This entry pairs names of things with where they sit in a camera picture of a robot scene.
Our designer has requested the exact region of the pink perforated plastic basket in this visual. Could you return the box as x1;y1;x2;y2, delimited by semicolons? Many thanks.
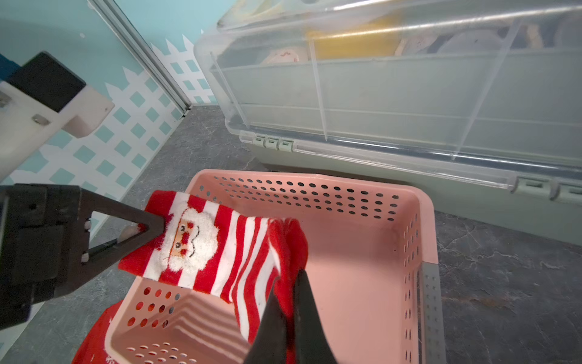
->
103;169;449;364

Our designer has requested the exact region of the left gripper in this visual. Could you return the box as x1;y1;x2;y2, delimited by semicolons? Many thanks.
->
1;184;165;329

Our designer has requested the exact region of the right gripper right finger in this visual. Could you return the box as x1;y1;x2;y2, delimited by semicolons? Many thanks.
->
293;270;337;364

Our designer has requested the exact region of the red white striped santa sock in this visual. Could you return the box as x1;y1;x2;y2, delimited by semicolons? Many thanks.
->
106;191;308;363

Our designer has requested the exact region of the clear lidded storage box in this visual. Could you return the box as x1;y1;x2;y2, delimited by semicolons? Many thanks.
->
194;1;581;244

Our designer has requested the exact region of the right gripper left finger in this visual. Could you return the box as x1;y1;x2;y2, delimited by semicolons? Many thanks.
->
243;288;287;364

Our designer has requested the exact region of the red snowflake santa sock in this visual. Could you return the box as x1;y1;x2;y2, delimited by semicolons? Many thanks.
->
71;301;123;364

